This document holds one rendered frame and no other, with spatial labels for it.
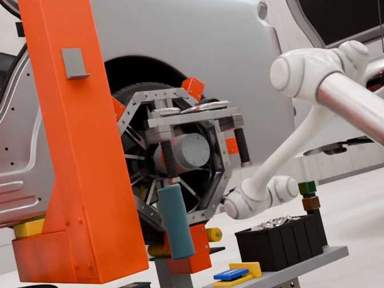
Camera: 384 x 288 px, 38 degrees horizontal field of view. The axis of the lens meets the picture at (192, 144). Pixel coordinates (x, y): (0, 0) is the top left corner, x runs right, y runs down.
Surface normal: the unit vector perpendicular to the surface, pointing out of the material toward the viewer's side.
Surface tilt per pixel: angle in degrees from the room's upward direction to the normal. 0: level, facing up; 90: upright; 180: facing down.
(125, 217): 90
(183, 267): 90
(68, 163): 90
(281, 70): 84
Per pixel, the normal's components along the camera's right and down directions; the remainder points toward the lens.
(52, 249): -0.79, 0.14
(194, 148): 0.58, -0.19
